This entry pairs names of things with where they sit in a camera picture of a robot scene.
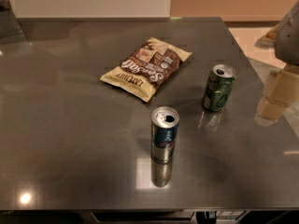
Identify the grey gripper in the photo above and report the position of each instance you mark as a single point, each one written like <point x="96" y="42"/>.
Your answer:
<point x="288" y="41"/>

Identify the brown chip bag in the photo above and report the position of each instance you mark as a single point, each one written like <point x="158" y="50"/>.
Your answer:
<point x="147" y="68"/>

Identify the green soda can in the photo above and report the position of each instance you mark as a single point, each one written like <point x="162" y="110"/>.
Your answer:
<point x="219" y="85"/>

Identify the blue silver energy drink can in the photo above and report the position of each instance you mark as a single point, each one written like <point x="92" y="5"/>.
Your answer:
<point x="164" y="128"/>

